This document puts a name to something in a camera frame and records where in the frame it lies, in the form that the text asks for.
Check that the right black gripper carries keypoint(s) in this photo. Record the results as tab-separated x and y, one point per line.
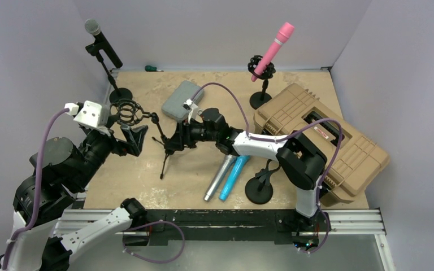
183	136

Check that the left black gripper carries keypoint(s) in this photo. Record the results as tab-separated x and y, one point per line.
134	137

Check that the black tripod shock-mount stand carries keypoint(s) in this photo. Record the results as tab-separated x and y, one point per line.
131	113

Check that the silver microphone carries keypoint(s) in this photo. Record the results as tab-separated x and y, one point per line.
219	175

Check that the blue microphone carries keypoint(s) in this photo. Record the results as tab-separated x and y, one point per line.
233	176

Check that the round-base mic stand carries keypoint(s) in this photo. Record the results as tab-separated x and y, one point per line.
259	189
117	94

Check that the pink microphone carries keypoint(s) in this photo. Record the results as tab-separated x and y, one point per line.
282	36

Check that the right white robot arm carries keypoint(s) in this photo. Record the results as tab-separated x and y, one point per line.
302	162

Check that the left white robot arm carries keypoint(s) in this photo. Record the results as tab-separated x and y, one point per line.
62	169

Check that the black handheld microphone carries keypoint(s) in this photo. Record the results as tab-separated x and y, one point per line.
100	43

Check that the grey plastic case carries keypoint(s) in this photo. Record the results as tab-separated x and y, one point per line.
173	106

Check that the tan plastic tool case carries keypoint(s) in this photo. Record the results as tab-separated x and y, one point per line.
359	159

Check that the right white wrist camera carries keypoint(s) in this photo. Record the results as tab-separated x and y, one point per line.
192	109

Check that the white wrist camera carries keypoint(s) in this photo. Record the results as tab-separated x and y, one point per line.
91	115
192	109

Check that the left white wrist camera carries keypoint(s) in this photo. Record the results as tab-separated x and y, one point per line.
91	115

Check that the green handle screwdriver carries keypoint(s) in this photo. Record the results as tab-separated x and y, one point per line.
150	68

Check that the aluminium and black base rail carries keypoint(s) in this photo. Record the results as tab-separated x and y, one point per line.
281	226

